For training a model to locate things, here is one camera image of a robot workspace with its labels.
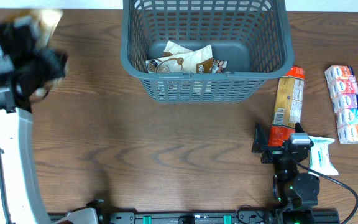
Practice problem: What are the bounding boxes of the brown white snack pouch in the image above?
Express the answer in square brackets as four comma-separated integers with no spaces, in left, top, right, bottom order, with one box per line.
[145,45,213,73]
[14,8,70,103]
[162,41,227,73]

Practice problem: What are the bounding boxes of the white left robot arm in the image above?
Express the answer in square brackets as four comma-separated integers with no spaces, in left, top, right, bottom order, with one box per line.
[0,16,100,223]

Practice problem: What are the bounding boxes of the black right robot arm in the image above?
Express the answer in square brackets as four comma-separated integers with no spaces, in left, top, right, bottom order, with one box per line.
[251,123,320,224]

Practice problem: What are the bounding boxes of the white wet wipes pack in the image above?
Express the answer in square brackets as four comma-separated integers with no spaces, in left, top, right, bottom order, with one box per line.
[309,136,339,176]

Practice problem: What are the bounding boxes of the multicolour tissue pack bundle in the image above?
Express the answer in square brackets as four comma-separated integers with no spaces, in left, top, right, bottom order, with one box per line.
[324,65,358,144]

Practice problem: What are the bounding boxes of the orange yellow snack package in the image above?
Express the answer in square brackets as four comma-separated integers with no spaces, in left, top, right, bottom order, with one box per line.
[268,66,305,146]

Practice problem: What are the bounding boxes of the grey plastic mesh basket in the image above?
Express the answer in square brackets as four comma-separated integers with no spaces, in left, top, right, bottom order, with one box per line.
[121,0,294,103]

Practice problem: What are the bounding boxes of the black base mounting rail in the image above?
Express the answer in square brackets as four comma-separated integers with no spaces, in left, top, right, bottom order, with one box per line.
[50,210,341,224]

